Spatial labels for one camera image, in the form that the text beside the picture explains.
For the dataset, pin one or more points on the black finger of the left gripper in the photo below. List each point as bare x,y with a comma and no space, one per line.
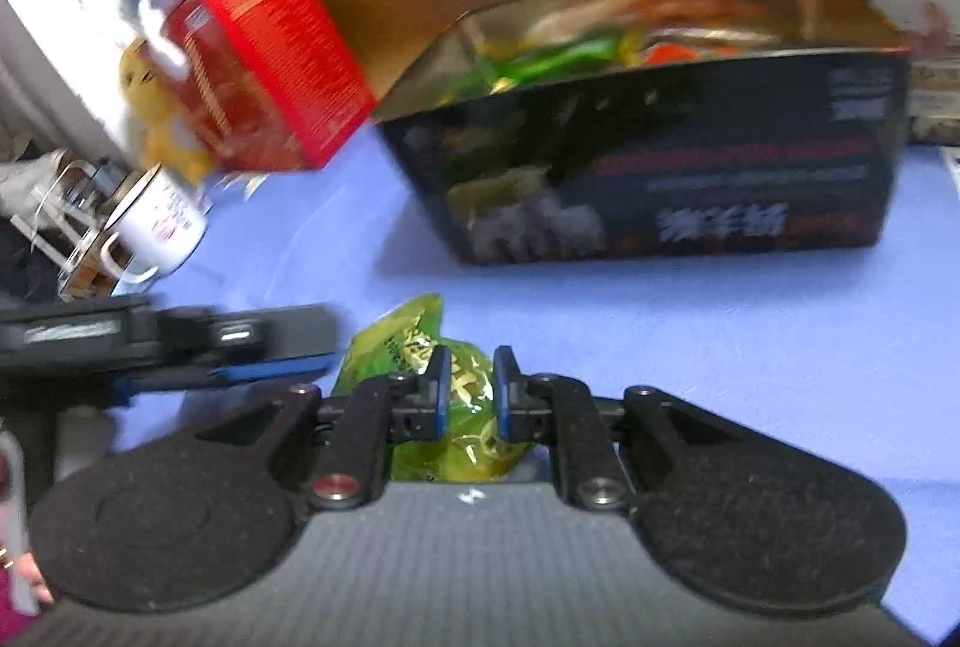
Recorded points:
302,342

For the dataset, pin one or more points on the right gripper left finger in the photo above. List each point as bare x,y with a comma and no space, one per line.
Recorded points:
339,455

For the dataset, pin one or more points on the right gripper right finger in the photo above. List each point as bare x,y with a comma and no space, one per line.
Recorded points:
604,453

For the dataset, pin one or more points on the dark green snack packet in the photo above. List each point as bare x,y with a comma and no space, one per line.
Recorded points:
403,340

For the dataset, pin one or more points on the person's left hand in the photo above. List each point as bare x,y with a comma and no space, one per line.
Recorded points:
24,589

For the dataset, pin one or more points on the white enamel mug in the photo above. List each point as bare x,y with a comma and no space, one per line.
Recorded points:
159,222

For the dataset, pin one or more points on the red gift bag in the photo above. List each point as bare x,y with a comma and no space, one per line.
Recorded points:
224,102

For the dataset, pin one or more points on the yellow plush duck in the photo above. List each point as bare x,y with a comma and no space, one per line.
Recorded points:
160,135

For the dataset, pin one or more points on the red carton box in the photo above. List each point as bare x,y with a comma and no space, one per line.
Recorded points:
306,68

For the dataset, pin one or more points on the blue printed tablecloth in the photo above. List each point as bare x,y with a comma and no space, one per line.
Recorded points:
850,354

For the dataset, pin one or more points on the black cardboard box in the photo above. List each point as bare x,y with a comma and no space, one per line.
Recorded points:
726,126

